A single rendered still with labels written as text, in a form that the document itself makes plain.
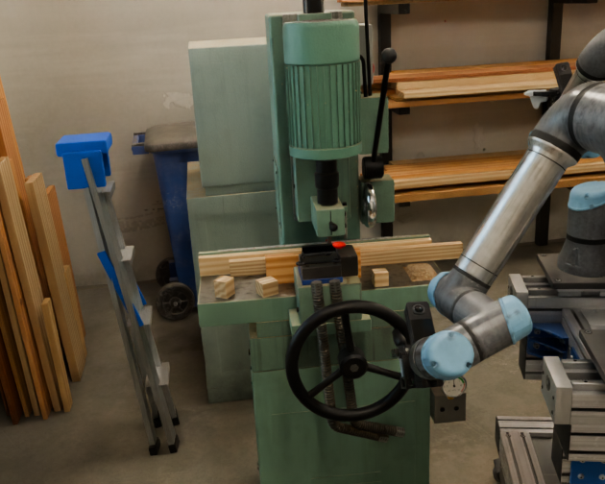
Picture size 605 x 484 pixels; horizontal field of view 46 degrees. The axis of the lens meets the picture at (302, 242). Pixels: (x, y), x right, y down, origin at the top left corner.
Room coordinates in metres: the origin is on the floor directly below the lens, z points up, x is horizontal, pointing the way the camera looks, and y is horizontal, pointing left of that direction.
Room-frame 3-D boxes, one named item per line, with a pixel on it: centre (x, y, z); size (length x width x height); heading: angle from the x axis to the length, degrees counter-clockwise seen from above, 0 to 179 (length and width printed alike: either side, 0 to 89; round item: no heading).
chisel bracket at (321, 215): (1.72, -0.07, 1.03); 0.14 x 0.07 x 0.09; 4
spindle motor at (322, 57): (1.70, -0.07, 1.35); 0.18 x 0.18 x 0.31
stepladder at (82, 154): (2.33, 0.64, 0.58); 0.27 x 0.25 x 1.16; 98
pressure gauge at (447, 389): (1.51, -0.34, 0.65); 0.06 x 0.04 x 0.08; 94
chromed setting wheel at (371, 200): (1.84, -0.18, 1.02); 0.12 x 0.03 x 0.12; 4
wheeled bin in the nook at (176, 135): (3.64, 0.51, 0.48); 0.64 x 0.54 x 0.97; 100
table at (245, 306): (1.59, -0.04, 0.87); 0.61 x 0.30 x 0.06; 94
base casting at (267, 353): (1.82, -0.06, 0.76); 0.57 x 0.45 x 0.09; 4
